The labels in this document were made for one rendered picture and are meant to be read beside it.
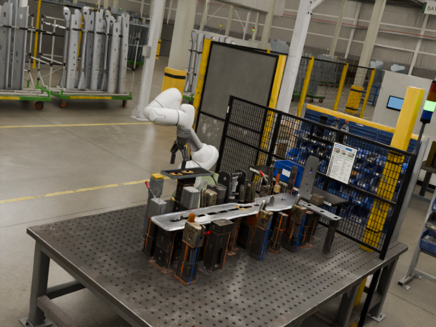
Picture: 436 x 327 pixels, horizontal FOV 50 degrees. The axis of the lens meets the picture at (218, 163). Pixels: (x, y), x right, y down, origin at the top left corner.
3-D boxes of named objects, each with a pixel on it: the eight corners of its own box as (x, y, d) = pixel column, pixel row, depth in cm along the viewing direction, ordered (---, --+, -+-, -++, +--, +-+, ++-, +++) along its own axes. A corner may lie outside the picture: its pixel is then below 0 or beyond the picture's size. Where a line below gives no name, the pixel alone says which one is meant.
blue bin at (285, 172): (297, 187, 385) (300, 172, 382) (271, 174, 407) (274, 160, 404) (310, 185, 396) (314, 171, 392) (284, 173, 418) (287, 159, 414)
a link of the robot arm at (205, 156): (196, 172, 396) (214, 155, 403) (207, 176, 383) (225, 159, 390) (148, 99, 356) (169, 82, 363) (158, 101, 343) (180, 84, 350)
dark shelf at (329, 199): (332, 207, 361) (333, 204, 360) (248, 169, 420) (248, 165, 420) (347, 204, 377) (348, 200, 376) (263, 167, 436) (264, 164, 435)
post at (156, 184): (145, 242, 312) (156, 180, 301) (139, 237, 317) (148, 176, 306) (155, 240, 318) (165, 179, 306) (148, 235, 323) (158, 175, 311)
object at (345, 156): (348, 185, 375) (358, 148, 367) (324, 176, 390) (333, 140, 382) (349, 185, 377) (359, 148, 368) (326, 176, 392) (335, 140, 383)
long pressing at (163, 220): (170, 233, 264) (170, 231, 264) (146, 218, 279) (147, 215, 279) (309, 204, 362) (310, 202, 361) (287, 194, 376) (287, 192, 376)
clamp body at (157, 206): (148, 258, 292) (157, 205, 283) (138, 250, 300) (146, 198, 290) (161, 255, 299) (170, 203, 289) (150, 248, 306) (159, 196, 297)
